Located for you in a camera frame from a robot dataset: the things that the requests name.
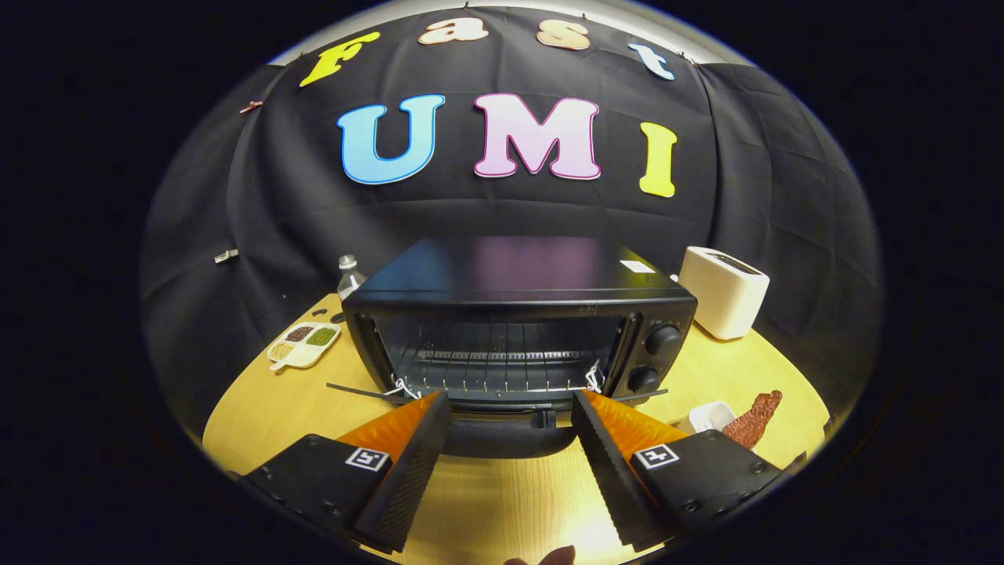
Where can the sectioned plate with spices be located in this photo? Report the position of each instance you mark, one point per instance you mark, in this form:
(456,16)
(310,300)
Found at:
(304,344)

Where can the metal clip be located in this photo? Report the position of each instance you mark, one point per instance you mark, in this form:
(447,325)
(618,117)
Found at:
(226,256)

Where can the red clip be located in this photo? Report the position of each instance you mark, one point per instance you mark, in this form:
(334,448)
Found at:
(251,106)

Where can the clear plastic bottle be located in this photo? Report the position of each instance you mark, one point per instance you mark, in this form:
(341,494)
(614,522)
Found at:
(350,276)

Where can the white ribbed tray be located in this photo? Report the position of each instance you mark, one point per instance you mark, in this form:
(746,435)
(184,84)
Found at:
(706,416)

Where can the brown meat slice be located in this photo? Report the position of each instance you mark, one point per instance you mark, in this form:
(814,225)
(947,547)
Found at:
(753,420)

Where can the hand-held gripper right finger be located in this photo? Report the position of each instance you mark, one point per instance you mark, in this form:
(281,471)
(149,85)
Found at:
(604,471)

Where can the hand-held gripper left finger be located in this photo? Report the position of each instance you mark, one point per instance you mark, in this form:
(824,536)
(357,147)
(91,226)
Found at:
(412,471)

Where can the black toaster oven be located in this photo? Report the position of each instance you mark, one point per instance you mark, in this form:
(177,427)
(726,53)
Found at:
(518,271)

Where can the white slot toaster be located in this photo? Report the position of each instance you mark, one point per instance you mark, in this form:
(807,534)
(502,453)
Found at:
(722,294)

